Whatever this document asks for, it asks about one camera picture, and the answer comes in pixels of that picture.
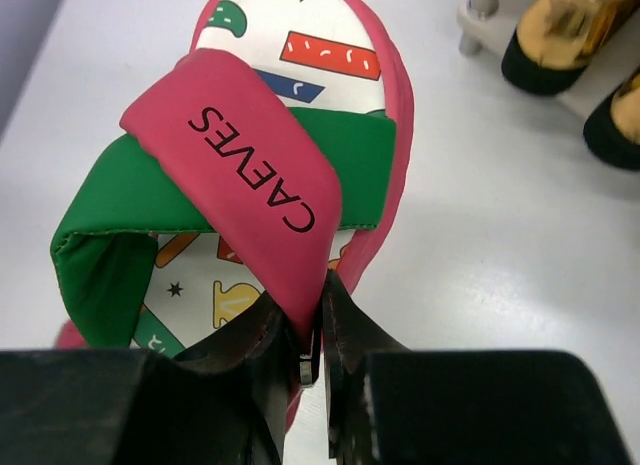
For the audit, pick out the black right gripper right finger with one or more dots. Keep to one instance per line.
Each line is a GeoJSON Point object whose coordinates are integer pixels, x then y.
{"type": "Point", "coordinates": [387, 404]}

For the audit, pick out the right gold loafer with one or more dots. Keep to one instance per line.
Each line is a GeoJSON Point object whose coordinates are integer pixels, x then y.
{"type": "Point", "coordinates": [611, 132]}

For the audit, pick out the gold loafer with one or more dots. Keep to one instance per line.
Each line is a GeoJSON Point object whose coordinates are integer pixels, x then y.
{"type": "Point", "coordinates": [611, 132]}
{"type": "Point", "coordinates": [556, 40]}

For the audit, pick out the pink flip-flop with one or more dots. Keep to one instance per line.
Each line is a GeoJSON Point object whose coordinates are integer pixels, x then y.
{"type": "Point", "coordinates": [274, 152]}

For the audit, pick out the white two-tier shoe shelf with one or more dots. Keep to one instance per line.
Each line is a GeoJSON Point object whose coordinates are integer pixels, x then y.
{"type": "Point", "coordinates": [613, 63]}

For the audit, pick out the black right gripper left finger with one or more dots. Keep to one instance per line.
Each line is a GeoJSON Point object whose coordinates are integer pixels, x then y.
{"type": "Point", "coordinates": [221, 401]}

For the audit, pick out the left gold loafer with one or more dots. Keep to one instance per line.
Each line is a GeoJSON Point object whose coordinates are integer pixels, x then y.
{"type": "Point", "coordinates": [556, 40]}

